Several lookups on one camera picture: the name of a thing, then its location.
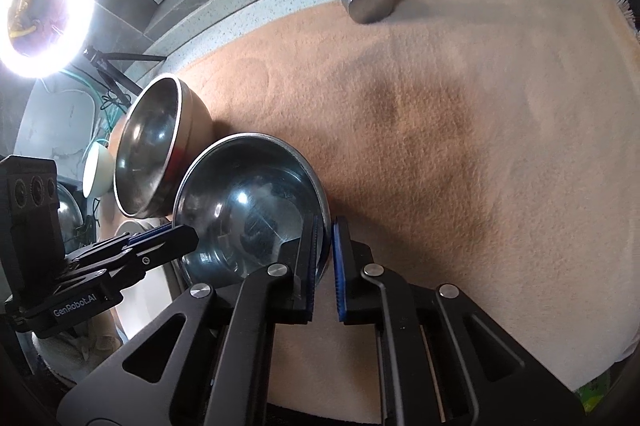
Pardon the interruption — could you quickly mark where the white plate grey branch pattern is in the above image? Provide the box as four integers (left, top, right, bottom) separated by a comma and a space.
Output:
115, 218, 172, 339

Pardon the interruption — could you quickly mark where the large steel bowl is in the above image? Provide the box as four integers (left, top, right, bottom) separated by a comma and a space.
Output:
172, 132, 331, 287

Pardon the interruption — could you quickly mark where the light blue ceramic bowl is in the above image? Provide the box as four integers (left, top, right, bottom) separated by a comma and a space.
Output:
82, 142, 114, 198

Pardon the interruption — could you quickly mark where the small steel bowl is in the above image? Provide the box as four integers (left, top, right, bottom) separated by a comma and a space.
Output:
114, 74, 215, 219

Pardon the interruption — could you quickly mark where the gloved left hand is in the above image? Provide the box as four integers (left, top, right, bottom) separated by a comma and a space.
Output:
31, 310, 124, 384

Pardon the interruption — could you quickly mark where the steel pot lid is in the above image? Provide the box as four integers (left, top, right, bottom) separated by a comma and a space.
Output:
56, 183, 84, 245

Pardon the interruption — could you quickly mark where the black tripod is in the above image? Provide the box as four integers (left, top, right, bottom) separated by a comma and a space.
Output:
81, 46, 170, 96

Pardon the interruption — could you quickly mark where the tan cloth mat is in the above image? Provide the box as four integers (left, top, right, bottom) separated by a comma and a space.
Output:
178, 0, 639, 389

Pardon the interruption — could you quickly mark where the teal power cable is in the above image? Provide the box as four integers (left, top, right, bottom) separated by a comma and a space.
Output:
60, 69, 132, 157

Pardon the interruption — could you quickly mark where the ring light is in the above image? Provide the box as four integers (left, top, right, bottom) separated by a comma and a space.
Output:
1, 0, 96, 79

